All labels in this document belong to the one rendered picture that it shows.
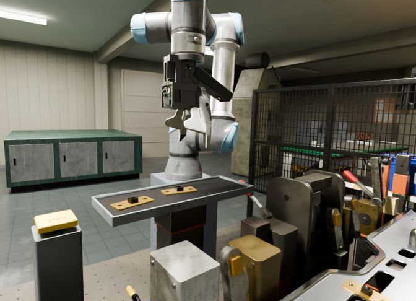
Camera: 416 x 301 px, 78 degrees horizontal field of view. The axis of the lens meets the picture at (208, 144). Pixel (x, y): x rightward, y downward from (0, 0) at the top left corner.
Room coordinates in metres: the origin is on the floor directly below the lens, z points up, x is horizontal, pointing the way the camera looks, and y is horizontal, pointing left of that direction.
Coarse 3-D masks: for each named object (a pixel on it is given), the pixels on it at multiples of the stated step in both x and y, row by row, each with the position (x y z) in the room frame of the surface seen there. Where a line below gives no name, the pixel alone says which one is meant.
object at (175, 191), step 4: (176, 188) 0.61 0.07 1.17; (180, 188) 0.61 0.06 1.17; (184, 188) 0.63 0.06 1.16; (188, 188) 0.63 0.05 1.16; (192, 188) 0.63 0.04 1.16; (164, 192) 0.60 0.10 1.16; (168, 192) 0.60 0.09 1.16; (172, 192) 0.60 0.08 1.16; (176, 192) 0.60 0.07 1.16; (180, 192) 0.60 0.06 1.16; (184, 192) 0.60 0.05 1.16; (188, 192) 0.61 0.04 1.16; (192, 192) 0.61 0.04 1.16
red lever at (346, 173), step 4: (344, 172) 0.97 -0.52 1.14; (348, 172) 0.96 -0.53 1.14; (348, 176) 0.96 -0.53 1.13; (352, 176) 0.95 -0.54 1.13; (352, 180) 0.94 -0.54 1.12; (356, 180) 0.94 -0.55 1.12; (356, 184) 0.93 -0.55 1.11; (360, 184) 0.92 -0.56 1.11; (360, 188) 0.92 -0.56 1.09; (364, 188) 0.91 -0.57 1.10; (368, 192) 0.90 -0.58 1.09; (372, 196) 0.89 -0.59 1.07
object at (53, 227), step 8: (40, 216) 0.44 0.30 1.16; (48, 216) 0.44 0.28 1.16; (56, 216) 0.45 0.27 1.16; (64, 216) 0.45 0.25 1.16; (72, 216) 0.45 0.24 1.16; (40, 224) 0.41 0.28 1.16; (48, 224) 0.41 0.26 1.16; (56, 224) 0.42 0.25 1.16; (64, 224) 0.42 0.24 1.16; (72, 224) 0.43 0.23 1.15; (40, 232) 0.40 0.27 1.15
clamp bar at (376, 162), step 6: (372, 162) 0.89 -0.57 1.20; (378, 162) 0.89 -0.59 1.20; (384, 162) 0.86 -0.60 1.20; (372, 168) 0.89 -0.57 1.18; (378, 168) 0.88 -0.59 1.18; (372, 174) 0.89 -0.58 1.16; (378, 174) 0.87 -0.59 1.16; (372, 180) 0.89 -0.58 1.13; (378, 180) 0.87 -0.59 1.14; (378, 186) 0.87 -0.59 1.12; (378, 192) 0.87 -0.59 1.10; (378, 198) 0.87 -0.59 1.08
